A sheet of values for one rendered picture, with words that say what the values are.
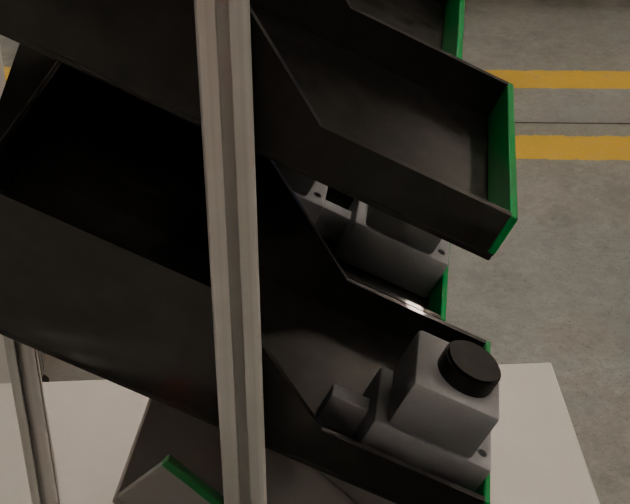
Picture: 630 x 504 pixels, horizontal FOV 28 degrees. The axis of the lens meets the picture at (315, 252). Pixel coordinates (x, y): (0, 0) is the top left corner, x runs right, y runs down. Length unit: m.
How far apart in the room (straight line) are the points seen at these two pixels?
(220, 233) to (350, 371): 0.19
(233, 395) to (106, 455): 0.63
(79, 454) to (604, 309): 1.88
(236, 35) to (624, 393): 2.25
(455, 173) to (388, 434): 0.13
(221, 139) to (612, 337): 2.36
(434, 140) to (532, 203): 2.67
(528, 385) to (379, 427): 0.66
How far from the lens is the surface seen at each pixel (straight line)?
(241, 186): 0.49
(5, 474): 1.18
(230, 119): 0.48
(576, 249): 3.09
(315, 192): 0.76
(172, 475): 0.64
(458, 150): 0.60
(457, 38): 0.68
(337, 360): 0.67
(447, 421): 0.60
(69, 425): 1.22
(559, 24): 4.35
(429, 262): 0.76
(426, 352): 0.61
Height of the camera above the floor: 1.64
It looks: 33 degrees down
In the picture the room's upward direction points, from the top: straight up
